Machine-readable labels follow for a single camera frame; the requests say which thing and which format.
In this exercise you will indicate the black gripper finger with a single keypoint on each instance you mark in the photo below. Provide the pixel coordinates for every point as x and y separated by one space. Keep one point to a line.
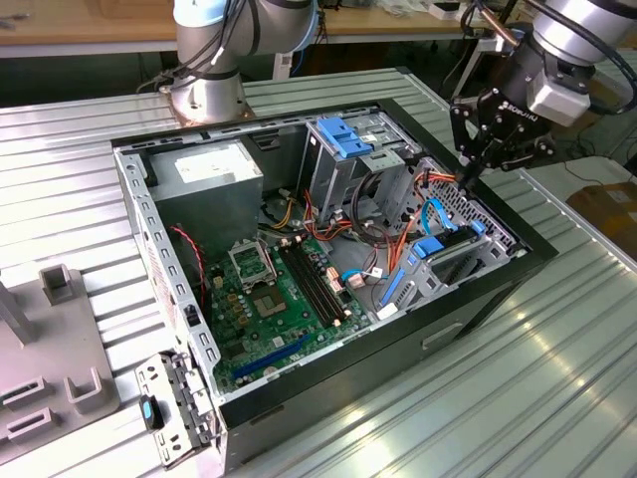
462 134
532 149

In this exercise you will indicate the hard disk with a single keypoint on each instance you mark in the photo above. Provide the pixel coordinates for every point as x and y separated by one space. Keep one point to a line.
428 246

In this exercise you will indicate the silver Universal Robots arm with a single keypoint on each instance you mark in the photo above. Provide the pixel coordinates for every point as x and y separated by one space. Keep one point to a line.
577 20

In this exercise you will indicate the grey metal disk bay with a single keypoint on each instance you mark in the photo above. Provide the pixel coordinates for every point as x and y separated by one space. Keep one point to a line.
423 279

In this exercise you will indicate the white low board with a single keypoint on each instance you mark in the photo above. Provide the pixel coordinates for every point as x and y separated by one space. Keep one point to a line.
557 176

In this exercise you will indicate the copper coloured tube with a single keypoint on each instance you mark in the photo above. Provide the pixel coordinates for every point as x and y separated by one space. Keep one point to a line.
497 25

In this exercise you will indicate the small brown cardboard box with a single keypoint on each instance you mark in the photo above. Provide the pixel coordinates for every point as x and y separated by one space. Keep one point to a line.
612 209

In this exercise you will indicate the blue plastic drive latch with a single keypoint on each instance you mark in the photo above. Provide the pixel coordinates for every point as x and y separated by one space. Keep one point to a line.
343 137

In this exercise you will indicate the white box black screen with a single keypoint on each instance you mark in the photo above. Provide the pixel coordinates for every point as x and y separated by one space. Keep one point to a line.
445 12

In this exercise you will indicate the grey optical drive cage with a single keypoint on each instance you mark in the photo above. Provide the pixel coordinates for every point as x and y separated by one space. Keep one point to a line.
328 179

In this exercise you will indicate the white plug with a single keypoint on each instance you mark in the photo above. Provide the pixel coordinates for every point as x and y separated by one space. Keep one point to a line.
387 312

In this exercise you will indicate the black RAM slot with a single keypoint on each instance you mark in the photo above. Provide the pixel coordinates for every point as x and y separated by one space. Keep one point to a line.
322 279
310 285
303 287
316 282

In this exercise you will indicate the green motherboard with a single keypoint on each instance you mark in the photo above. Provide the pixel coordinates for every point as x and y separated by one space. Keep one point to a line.
293 309

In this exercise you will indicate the CPU socket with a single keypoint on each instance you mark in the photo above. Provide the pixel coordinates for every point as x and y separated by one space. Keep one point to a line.
269 303

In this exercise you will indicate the grey power supply unit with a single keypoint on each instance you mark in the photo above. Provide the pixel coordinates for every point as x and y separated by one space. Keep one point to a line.
209 209

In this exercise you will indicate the black open PC case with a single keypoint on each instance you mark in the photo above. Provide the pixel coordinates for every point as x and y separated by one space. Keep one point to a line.
348 388

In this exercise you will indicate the blue expansion slot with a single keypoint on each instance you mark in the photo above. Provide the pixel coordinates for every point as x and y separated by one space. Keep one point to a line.
274 355

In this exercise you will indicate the black tab with blue stripe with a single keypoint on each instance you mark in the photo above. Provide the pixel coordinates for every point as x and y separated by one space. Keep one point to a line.
148 412

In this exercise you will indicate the grey parts rack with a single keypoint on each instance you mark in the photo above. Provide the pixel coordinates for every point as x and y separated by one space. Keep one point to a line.
55 338

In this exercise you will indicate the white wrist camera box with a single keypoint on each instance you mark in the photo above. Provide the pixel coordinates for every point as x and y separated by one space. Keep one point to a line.
560 102

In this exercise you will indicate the brown square base plate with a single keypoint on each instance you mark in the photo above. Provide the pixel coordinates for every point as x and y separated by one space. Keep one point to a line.
166 97

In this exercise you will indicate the grey card retention bracket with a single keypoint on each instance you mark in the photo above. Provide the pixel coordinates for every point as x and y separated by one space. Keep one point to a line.
191 398

